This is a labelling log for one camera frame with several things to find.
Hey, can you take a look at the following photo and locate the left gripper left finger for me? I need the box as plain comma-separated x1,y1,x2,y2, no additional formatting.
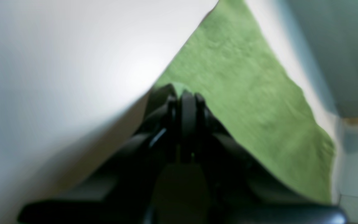
19,85,177,224

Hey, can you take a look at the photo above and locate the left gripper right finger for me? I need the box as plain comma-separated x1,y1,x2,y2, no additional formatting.
181,91,347,224

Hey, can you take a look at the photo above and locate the green t-shirt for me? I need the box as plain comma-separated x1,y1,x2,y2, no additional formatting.
154,0,335,204

